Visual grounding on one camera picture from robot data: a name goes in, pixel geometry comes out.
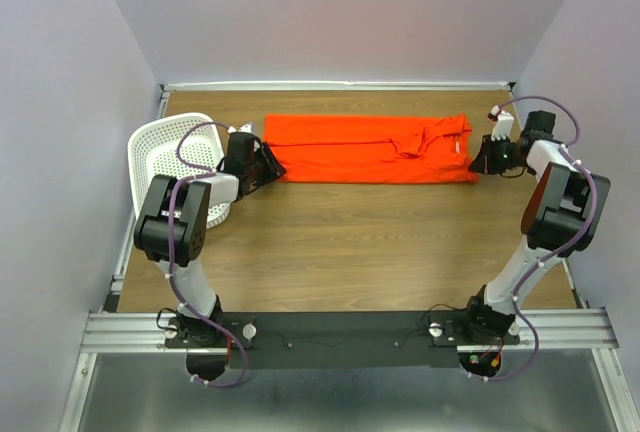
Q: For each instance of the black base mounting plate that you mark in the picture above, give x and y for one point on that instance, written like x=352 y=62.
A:
x=331 y=340

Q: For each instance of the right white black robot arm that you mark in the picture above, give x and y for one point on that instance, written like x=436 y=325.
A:
x=560 y=218

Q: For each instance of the aluminium frame rail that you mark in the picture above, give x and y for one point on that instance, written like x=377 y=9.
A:
x=86 y=362

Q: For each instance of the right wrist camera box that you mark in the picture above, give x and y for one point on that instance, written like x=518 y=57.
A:
x=502 y=124

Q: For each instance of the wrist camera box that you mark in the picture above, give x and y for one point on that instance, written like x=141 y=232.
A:
x=502 y=124
x=245 y=129

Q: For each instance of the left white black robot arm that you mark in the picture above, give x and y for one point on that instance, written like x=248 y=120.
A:
x=172 y=224

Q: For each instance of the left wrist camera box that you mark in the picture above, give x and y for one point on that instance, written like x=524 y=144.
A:
x=245 y=129

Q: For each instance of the white perforated plastic basket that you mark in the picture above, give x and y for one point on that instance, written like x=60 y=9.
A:
x=179 y=146

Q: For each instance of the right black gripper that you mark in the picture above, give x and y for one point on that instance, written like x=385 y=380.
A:
x=482 y=162

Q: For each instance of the orange t shirt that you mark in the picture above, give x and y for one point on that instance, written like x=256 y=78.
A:
x=371 y=149

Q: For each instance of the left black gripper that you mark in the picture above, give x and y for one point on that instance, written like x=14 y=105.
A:
x=274 y=169

